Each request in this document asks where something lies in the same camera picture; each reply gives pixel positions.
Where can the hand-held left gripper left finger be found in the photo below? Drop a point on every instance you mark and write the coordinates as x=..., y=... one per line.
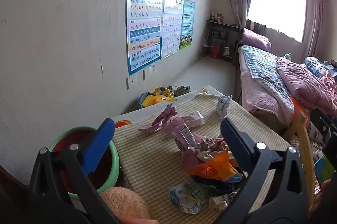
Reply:
x=101, y=145

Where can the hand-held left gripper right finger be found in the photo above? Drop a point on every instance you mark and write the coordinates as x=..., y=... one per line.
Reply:
x=237, y=145

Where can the green basin red inside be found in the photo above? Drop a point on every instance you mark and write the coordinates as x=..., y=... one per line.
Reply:
x=76, y=135

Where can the grey paper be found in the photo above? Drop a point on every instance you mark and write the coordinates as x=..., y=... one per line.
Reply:
x=223, y=106

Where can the large pink plastic bag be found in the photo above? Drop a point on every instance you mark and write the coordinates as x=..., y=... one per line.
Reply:
x=158, y=121

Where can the person's right hand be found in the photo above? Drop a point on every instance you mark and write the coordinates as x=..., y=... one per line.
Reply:
x=320, y=203

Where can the green book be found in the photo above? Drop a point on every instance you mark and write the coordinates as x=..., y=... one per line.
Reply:
x=323, y=168

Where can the wooden chair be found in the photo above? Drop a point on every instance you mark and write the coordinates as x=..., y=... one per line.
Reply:
x=302, y=134

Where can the orange snack packet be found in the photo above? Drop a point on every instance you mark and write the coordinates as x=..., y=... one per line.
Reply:
x=210, y=168

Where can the dark blue wrapper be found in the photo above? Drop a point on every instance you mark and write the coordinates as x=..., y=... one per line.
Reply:
x=218, y=185

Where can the green striped table mat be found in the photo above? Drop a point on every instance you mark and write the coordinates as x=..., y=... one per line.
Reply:
x=147, y=150

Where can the small white crumpled wrapper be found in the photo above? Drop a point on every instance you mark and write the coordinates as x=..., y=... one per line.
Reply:
x=218, y=201

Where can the blue white crumpled wrapper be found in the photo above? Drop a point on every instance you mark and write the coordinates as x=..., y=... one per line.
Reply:
x=189, y=197

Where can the yellow toy truck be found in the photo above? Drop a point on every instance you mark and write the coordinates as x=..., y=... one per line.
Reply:
x=155, y=99

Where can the pink blanket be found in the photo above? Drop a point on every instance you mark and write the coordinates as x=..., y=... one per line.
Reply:
x=305, y=81

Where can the blue patchwork quilt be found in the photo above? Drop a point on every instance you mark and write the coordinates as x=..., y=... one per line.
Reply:
x=263, y=66

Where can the blue striped pillow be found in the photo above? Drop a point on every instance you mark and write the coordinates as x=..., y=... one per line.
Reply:
x=317, y=66

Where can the red container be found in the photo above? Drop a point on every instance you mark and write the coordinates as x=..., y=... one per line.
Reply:
x=216, y=51

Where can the purple pillow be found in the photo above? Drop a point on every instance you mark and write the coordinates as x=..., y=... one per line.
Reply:
x=256, y=39

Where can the black shelf rack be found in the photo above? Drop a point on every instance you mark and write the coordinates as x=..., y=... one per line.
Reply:
x=223, y=29

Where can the window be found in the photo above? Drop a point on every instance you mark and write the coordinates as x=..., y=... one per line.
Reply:
x=276, y=0

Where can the small white wall socket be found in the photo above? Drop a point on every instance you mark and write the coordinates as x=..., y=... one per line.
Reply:
x=153, y=68

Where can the blue alphabet wall poster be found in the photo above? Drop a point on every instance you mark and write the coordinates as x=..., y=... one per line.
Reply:
x=143, y=34

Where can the teal chart wall poster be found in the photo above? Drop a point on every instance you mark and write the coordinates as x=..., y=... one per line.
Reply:
x=187, y=23

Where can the pink chart wall poster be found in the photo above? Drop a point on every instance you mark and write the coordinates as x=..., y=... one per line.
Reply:
x=172, y=26

